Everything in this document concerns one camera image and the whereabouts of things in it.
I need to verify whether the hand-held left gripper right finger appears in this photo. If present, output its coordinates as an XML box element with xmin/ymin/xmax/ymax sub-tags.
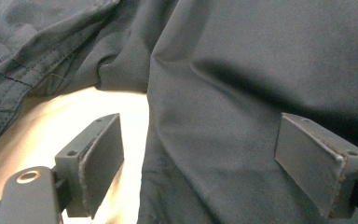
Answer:
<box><xmin>274</xmin><ymin>112</ymin><xmax>358</xmax><ymax>219</ymax></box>

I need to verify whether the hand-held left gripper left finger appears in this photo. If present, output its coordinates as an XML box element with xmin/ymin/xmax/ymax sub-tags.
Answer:
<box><xmin>54</xmin><ymin>112</ymin><xmax>126</xmax><ymax>219</ymax></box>

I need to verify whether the black cloth garment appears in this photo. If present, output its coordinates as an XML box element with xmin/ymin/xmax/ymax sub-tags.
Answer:
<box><xmin>0</xmin><ymin>0</ymin><xmax>358</xmax><ymax>224</ymax></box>

